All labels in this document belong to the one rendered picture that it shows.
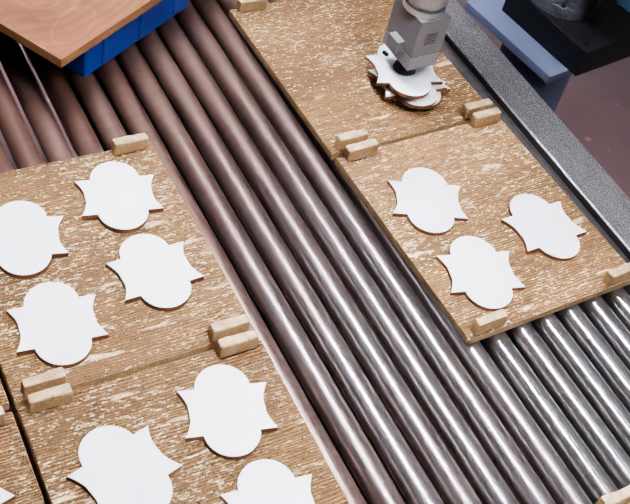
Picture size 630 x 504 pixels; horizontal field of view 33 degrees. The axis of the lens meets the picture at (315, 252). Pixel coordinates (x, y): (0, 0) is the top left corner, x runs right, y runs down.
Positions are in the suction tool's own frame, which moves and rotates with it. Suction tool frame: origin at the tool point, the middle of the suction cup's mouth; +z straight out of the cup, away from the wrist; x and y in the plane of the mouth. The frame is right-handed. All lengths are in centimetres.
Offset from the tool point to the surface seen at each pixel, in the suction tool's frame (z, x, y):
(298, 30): 3.1, -10.5, -20.0
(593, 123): 97, 138, -52
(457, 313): 3, -20, 49
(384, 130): 3.1, -9.0, 9.4
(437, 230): 2.3, -13.7, 33.5
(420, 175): 2.3, -9.5, 21.8
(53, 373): 0, -80, 38
